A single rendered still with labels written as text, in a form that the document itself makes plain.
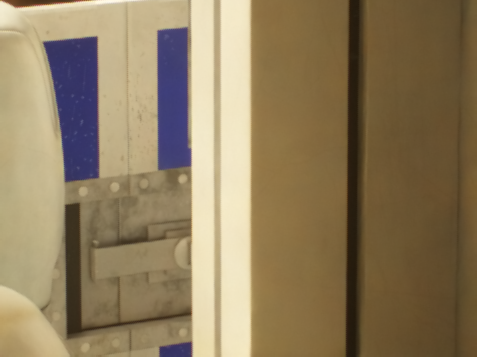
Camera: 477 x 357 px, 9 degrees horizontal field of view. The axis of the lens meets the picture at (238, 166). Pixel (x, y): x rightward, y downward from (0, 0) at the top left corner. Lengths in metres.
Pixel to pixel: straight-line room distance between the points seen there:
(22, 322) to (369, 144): 0.20
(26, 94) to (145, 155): 0.61
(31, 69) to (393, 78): 0.45
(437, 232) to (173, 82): 1.01
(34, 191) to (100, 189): 0.58
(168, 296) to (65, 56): 0.20
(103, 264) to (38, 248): 0.60
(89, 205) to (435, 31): 1.04
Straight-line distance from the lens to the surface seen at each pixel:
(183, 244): 2.06
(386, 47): 1.01
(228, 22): 1.00
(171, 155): 2.04
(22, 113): 1.42
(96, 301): 2.06
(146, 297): 2.07
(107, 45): 2.00
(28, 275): 1.45
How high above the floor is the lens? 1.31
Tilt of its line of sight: 13 degrees down
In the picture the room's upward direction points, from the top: straight up
